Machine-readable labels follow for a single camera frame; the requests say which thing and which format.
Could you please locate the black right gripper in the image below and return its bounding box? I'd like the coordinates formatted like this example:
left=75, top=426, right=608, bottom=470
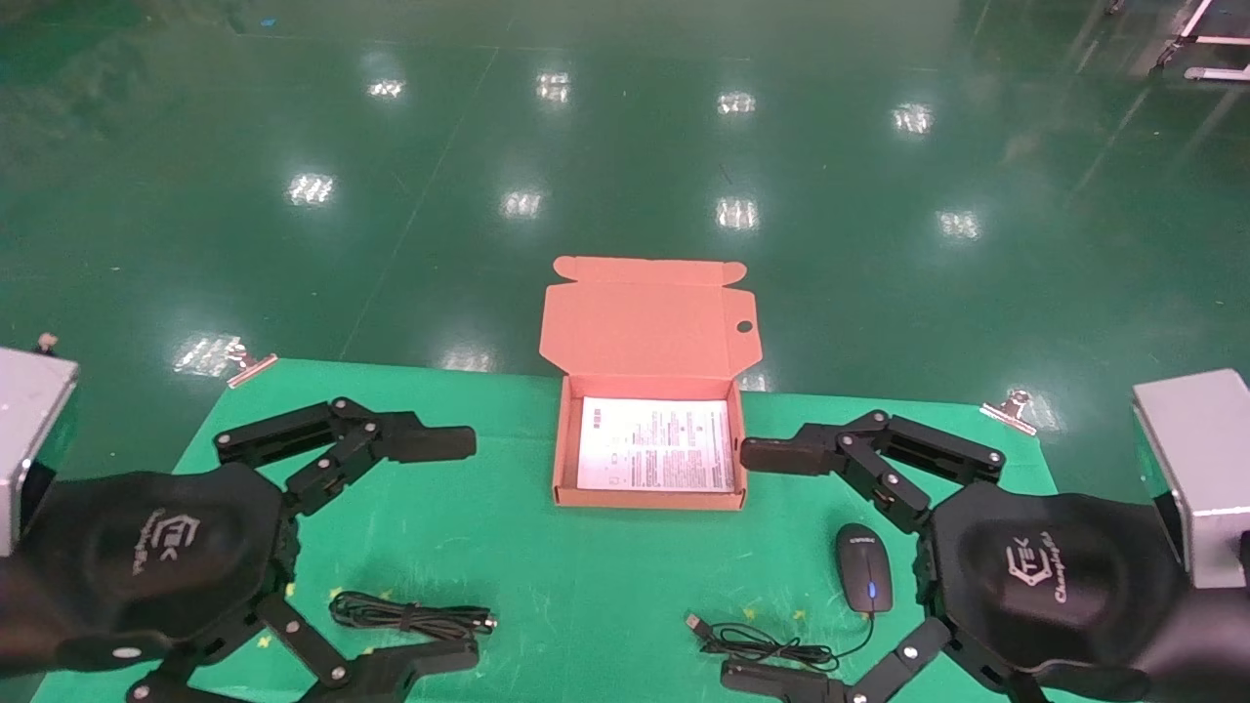
left=739, top=409, right=1194, bottom=677

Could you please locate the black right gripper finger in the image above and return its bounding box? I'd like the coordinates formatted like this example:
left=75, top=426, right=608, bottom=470
left=721, top=615, right=1051, bottom=703

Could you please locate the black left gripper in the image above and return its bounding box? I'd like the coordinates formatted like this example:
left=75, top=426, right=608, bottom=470
left=0, top=397, right=481, bottom=703

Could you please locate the black data cable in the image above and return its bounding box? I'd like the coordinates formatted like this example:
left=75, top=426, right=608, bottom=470
left=329, top=590, right=499, bottom=642

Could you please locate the black wired computer mouse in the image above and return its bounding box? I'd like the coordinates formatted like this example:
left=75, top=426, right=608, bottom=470
left=684, top=523, right=894, bottom=675

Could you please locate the open brown cardboard box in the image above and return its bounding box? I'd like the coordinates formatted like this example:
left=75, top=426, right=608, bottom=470
left=540, top=256, right=759, bottom=512

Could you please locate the white printed instruction sheet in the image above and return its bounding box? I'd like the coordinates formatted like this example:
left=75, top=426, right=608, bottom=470
left=576, top=396, right=735, bottom=493

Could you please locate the green table mat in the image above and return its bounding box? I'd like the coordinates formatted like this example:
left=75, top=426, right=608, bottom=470
left=29, top=358, right=1075, bottom=703

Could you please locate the silver metal clamp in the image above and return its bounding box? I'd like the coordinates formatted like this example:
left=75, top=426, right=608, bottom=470
left=979, top=390, right=1038, bottom=436
left=227, top=342, right=279, bottom=389

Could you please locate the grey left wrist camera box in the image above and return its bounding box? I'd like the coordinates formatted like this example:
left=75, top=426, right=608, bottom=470
left=0, top=347, right=80, bottom=558

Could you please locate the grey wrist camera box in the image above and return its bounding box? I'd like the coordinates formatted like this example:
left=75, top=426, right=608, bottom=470
left=1133, top=369, right=1250, bottom=590
left=0, top=347, right=80, bottom=558

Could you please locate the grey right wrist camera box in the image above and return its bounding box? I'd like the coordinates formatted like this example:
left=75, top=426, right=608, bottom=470
left=1133, top=369, right=1250, bottom=590

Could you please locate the white metal frame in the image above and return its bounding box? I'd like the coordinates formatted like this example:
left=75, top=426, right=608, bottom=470
left=1157, top=0, right=1250, bottom=84

